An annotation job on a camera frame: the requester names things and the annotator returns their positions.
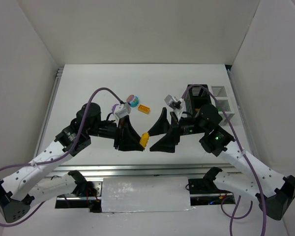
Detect orange lego brick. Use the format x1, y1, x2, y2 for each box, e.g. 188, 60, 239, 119
138, 104, 150, 114

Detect yellow curved lego piece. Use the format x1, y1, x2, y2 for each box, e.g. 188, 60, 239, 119
139, 132, 149, 148

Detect white slotted container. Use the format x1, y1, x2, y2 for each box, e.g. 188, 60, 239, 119
209, 86, 235, 126

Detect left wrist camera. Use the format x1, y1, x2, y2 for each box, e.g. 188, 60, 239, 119
114, 103, 131, 120

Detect multicolor printed lego stack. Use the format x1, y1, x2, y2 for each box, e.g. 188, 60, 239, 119
126, 94, 139, 108

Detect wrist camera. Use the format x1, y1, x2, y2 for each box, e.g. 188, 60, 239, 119
164, 95, 185, 120
114, 103, 131, 120

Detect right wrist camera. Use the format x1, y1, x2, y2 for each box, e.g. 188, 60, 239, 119
164, 95, 185, 120

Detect black slotted container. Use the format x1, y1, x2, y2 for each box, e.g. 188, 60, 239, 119
181, 86, 211, 120

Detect aluminium front rail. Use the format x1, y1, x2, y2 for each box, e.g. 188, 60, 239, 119
46, 163, 239, 177

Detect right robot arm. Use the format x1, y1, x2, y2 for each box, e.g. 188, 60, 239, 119
148, 104, 295, 220

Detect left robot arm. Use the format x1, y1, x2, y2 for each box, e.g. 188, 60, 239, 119
0, 103, 145, 224

